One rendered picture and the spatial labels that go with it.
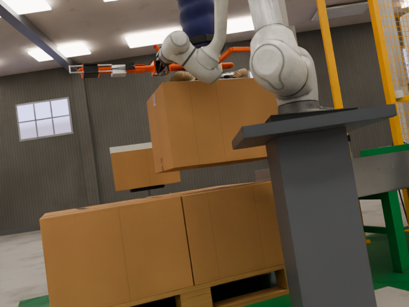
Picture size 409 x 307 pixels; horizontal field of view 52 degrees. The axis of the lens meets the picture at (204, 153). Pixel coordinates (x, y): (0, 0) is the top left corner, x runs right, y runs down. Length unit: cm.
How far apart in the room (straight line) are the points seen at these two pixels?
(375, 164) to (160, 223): 110
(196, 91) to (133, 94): 878
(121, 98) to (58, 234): 909
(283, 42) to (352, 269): 80
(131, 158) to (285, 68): 266
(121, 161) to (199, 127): 197
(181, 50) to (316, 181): 79
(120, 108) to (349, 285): 954
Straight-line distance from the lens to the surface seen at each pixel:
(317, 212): 150
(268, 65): 136
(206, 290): 195
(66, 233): 181
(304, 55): 161
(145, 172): 384
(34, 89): 1144
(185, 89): 197
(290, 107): 156
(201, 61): 184
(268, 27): 146
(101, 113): 1081
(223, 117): 200
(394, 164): 232
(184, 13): 228
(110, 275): 184
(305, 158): 149
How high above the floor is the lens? 60
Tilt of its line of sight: 4 degrees up
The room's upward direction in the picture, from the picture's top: 9 degrees counter-clockwise
